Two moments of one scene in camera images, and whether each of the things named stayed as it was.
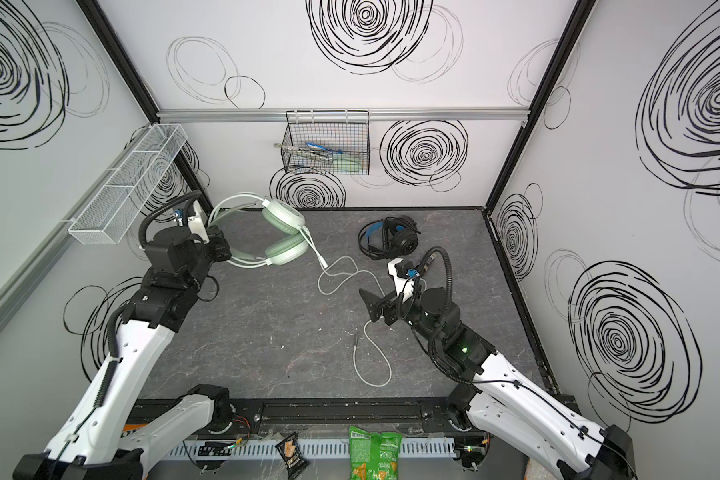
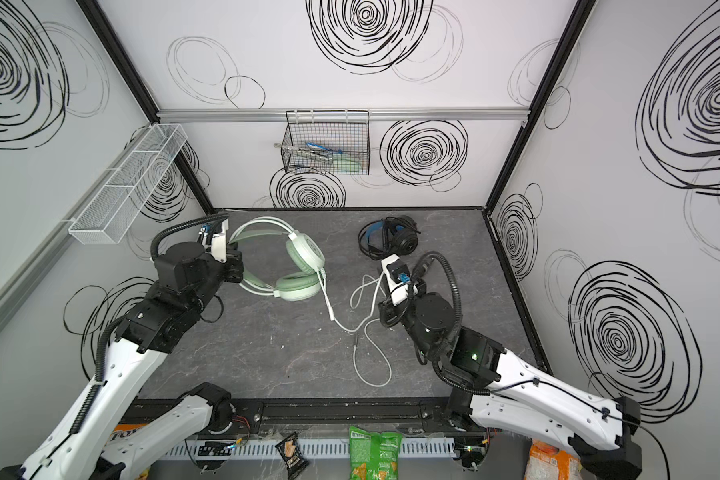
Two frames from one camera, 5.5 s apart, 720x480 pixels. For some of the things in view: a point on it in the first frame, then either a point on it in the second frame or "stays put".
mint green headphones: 285,223 to 306,258
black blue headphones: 388,238 stays put
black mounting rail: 339,416 stays put
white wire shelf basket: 120,208 stays put
